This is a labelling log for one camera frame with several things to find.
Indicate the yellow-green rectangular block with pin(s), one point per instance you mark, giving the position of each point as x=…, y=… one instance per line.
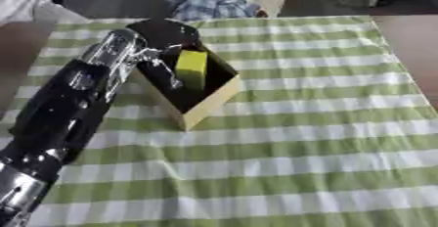
x=191, y=68

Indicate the person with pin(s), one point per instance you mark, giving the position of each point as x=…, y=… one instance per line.
x=26, y=4

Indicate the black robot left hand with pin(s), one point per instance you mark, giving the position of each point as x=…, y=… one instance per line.
x=162, y=33

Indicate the silver black robot left arm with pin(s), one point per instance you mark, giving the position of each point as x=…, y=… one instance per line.
x=57, y=116

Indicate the tan cardboard box black inside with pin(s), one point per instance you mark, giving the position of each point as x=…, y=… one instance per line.
x=206, y=105

